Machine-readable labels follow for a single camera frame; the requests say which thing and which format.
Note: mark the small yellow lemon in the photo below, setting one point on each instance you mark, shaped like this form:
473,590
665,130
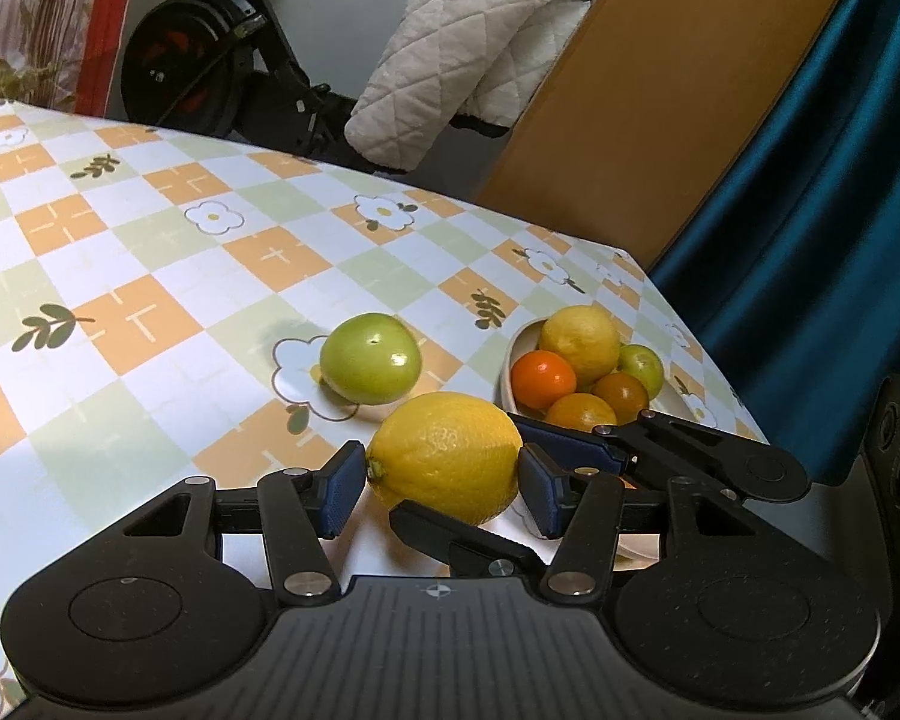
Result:
579,341

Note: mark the white quilted blanket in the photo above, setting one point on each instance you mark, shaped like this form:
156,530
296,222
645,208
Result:
450,52

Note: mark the large yellow lemon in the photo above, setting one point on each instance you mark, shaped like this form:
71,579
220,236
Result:
446,457

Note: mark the blue curtain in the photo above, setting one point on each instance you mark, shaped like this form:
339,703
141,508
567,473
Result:
817,240

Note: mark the checkered floral tablecloth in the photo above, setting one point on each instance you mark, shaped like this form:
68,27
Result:
157,255

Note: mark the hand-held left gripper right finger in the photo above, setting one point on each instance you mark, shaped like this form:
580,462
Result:
538,491

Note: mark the dark orange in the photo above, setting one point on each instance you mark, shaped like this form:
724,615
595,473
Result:
579,412
621,394

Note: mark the green apple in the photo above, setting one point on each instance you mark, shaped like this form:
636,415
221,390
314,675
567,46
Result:
641,367
371,356

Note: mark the beige round plate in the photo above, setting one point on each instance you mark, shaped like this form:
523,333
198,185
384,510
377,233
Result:
507,382

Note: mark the bright orange tangerine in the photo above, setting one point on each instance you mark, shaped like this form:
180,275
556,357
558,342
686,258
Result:
544,379

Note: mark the red printed backdrop cloth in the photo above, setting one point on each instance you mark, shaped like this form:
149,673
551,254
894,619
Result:
45,15

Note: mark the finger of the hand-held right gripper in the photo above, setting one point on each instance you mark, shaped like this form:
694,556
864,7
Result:
450,536
690,450

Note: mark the wooden board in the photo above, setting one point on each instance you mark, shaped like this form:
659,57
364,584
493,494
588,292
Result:
660,90

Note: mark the black exercise bike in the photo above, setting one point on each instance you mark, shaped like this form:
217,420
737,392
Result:
195,52

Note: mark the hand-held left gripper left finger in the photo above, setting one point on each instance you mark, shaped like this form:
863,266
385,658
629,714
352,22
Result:
343,491

